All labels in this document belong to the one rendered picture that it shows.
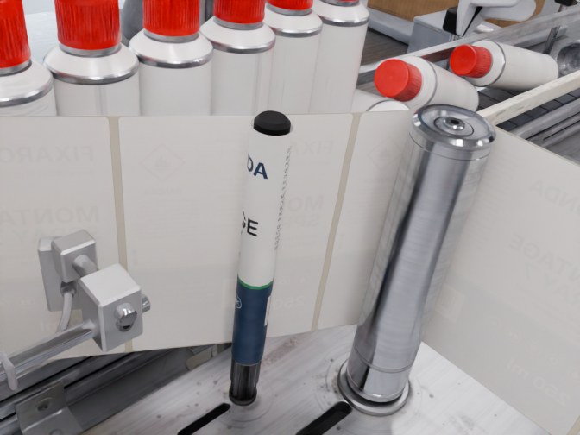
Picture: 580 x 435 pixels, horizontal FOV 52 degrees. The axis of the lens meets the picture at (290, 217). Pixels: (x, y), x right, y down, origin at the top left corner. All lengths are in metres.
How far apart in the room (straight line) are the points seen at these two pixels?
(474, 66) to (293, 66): 0.28
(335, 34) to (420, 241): 0.23
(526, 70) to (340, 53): 0.34
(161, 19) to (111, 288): 0.18
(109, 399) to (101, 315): 0.20
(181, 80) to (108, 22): 0.06
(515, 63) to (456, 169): 0.48
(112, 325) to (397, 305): 0.15
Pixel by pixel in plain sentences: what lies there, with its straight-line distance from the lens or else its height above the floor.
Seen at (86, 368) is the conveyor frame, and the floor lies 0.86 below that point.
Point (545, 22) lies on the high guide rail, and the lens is 0.89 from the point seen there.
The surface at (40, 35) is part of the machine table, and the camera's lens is 1.00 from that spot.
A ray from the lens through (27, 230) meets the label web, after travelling 0.29.
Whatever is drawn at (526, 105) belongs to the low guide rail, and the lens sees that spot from 0.76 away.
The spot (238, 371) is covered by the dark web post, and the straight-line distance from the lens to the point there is 0.35.
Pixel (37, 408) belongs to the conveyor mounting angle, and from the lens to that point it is 0.43.
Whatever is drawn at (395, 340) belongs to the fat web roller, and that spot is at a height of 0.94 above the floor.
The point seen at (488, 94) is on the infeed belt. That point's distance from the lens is 0.83.
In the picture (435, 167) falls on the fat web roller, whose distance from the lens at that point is 0.27.
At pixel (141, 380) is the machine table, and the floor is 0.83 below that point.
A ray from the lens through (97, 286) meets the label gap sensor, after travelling 0.25.
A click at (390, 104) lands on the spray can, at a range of 0.51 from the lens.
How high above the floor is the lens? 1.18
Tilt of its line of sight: 36 degrees down
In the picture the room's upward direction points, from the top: 8 degrees clockwise
